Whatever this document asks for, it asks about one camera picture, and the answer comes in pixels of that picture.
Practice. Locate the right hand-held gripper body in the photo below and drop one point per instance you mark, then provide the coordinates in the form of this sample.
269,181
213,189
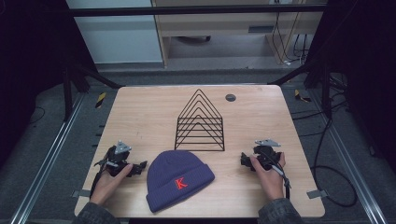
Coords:
266,153

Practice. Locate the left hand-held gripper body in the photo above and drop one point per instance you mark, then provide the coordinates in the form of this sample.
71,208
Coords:
115,158

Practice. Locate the purple knit beanie red letter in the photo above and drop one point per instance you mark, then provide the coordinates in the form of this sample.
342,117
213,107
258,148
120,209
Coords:
177,180

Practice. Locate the person's left hand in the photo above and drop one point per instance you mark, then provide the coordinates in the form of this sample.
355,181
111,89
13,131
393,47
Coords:
107,184

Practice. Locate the person's right hand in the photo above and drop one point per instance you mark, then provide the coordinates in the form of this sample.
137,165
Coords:
270,183

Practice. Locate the yellow black striped tape piece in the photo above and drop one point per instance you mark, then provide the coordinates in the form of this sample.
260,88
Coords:
100,100
300,96

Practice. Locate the grey round table grommet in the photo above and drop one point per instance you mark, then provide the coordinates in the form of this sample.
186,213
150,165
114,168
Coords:
230,97

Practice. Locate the black metal stand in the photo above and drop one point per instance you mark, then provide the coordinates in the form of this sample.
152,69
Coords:
77,84
314,81

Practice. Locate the white cabinet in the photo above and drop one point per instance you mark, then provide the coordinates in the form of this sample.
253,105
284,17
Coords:
118,37

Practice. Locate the light wooden desk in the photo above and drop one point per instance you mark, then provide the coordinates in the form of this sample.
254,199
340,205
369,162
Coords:
218,28

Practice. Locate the aluminium frame rail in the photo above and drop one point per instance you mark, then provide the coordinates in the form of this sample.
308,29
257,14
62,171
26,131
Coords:
46,158
345,155

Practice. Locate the black horizontal frame bar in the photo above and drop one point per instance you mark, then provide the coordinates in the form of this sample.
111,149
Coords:
196,10

